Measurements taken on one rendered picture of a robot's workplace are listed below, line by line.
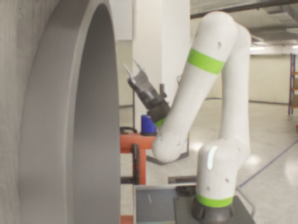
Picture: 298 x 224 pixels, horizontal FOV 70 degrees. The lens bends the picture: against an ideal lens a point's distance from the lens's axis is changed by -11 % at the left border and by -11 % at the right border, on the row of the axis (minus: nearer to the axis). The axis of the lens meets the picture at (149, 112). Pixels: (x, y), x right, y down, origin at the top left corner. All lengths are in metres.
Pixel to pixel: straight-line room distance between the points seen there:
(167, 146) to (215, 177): 0.19
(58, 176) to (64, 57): 0.13
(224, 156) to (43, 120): 0.56
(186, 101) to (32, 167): 0.58
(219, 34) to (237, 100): 0.26
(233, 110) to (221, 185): 0.27
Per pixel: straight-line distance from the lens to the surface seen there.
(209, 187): 0.75
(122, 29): 0.91
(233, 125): 0.86
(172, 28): 3.92
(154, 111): 0.92
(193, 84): 0.72
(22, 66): 0.26
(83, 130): 1.03
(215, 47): 0.70
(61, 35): 0.30
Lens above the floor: 1.37
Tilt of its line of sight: 8 degrees down
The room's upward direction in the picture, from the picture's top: straight up
